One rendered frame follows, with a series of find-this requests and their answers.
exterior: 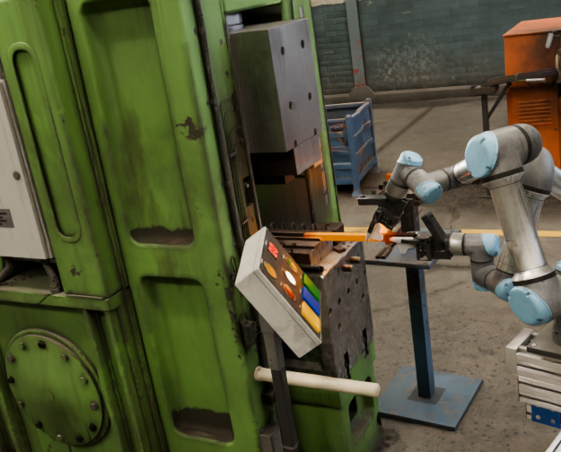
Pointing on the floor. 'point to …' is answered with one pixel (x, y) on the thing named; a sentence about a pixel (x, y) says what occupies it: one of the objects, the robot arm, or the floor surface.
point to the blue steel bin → (352, 142)
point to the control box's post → (281, 389)
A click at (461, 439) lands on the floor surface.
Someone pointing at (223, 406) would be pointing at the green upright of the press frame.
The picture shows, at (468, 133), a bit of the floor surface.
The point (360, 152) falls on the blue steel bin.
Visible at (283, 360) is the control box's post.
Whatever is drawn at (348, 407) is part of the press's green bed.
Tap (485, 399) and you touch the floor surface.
